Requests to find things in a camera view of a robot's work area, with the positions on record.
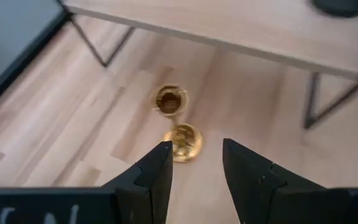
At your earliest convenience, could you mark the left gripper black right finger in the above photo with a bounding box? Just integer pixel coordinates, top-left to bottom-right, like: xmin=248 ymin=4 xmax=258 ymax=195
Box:
xmin=222 ymin=138 xmax=358 ymax=224

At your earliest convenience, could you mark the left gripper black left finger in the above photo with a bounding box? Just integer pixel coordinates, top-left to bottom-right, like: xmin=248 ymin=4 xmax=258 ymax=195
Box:
xmin=0 ymin=141 xmax=174 ymax=224

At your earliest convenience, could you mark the gold candlestick holder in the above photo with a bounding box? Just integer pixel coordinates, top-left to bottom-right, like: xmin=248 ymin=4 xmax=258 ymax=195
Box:
xmin=152 ymin=83 xmax=203 ymax=164

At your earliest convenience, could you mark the black candlestick holder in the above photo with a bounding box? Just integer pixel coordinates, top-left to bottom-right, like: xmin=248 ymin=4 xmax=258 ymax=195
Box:
xmin=309 ymin=0 xmax=358 ymax=19

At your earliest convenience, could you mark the wooden shelf with black frame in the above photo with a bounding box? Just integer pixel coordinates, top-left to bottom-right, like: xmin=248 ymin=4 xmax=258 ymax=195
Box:
xmin=56 ymin=0 xmax=358 ymax=130

